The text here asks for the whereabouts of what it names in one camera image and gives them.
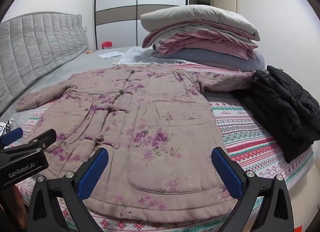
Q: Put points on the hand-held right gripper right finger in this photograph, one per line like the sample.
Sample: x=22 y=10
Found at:
x=225 y=172

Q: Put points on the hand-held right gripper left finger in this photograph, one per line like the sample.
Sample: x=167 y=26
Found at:
x=92 y=174

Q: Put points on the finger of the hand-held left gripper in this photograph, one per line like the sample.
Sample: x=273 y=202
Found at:
x=46 y=137
x=12 y=134

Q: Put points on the pink floral quilt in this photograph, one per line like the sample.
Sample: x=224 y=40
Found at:
x=150 y=122

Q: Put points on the patterned striped blanket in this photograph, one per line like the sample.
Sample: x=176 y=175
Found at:
x=240 y=142

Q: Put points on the grey bed sheet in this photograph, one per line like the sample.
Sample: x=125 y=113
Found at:
x=62 y=69

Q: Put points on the black puffer jacket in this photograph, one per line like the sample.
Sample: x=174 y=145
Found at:
x=280 y=107

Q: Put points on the grey quilted headboard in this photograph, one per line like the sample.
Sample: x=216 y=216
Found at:
x=37 y=42

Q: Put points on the white paper sheet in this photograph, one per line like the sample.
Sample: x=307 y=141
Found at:
x=111 y=54

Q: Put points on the red stool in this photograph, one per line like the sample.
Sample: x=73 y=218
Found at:
x=106 y=45

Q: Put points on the blue-grey quilt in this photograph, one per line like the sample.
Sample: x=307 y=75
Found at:
x=200 y=57

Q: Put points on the grey plaid fringed cloth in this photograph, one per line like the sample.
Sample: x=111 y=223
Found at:
x=135 y=56

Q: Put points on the stack of folded blankets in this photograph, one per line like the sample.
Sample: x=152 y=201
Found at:
x=200 y=14

